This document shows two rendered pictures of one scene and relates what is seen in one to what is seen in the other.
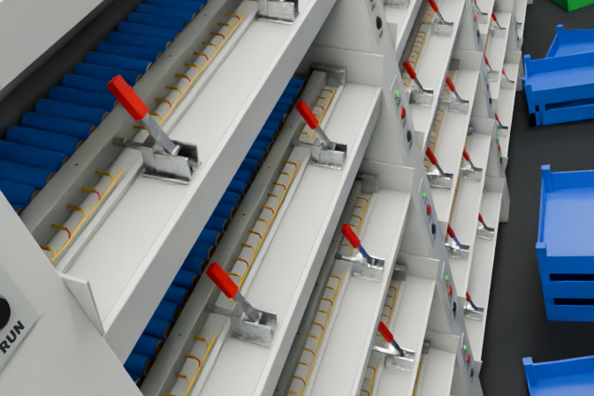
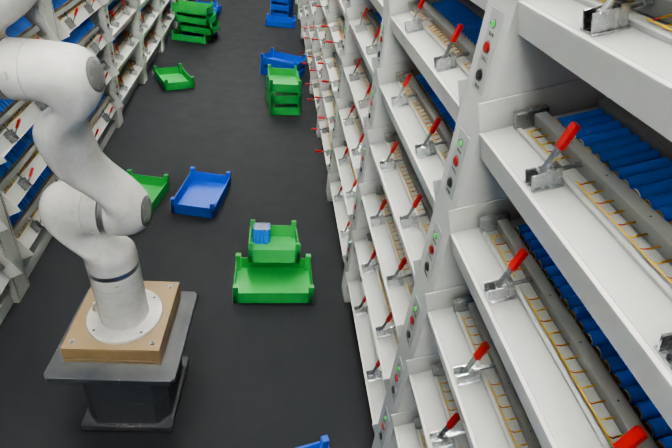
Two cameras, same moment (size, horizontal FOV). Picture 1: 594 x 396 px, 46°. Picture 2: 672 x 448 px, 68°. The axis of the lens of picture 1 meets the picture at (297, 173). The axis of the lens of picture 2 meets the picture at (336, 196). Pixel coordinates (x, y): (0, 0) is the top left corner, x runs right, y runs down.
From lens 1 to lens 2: 158 cm
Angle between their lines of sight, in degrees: 104
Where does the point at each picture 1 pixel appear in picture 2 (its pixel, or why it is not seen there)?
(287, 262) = (406, 119)
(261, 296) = (406, 110)
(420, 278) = not seen: hidden behind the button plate
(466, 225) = not seen: outside the picture
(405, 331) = (401, 299)
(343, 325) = (404, 200)
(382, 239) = (413, 242)
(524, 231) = not seen: outside the picture
